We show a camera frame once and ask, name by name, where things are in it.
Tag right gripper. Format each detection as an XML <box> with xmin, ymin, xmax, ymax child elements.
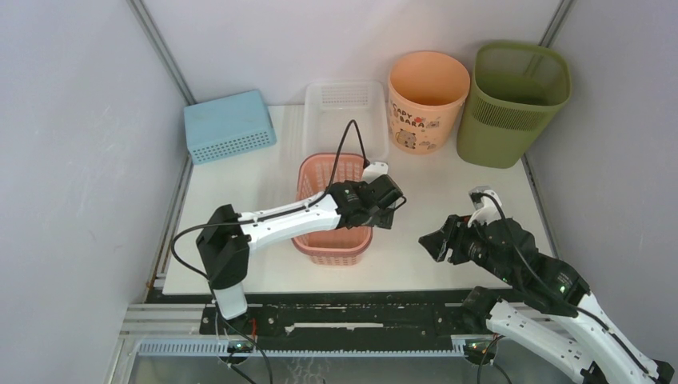
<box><xmin>417</xmin><ymin>211</ymin><xmax>516</xmax><ymax>285</ymax></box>

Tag pink plastic basket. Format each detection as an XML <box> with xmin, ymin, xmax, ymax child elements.
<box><xmin>292</xmin><ymin>153</ymin><xmax>373</xmax><ymax>266</ymax></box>

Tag blue plastic basket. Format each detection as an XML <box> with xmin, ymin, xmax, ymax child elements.
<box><xmin>183</xmin><ymin>90</ymin><xmax>277</xmax><ymax>165</ymax></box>

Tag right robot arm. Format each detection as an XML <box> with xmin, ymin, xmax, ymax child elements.
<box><xmin>418</xmin><ymin>215</ymin><xmax>676</xmax><ymax>383</ymax></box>

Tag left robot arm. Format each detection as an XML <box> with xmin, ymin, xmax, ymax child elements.
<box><xmin>196</xmin><ymin>174</ymin><xmax>407</xmax><ymax>334</ymax></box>

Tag clear white plastic tray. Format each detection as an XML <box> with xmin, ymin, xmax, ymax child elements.
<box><xmin>302</xmin><ymin>80</ymin><xmax>389</xmax><ymax>162</ymax></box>

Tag orange capybara bucket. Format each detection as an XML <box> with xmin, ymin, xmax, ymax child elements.
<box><xmin>388</xmin><ymin>51</ymin><xmax>470</xmax><ymax>154</ymax></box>

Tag green mesh waste bin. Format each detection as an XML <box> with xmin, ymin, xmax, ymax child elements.
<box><xmin>457</xmin><ymin>41</ymin><xmax>572</xmax><ymax>169</ymax></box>

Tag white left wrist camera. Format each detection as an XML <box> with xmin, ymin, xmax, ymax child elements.
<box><xmin>361</xmin><ymin>162</ymin><xmax>389</xmax><ymax>183</ymax></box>

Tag left black cable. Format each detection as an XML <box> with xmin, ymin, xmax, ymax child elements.
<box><xmin>169</xmin><ymin>118</ymin><xmax>372</xmax><ymax>384</ymax></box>

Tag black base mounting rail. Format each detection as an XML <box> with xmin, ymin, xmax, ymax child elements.
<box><xmin>198</xmin><ymin>288</ymin><xmax>516</xmax><ymax>353</ymax></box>

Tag white toothed cable duct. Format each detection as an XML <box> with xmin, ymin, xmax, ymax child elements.
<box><xmin>136</xmin><ymin>338</ymin><xmax>469</xmax><ymax>358</ymax></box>

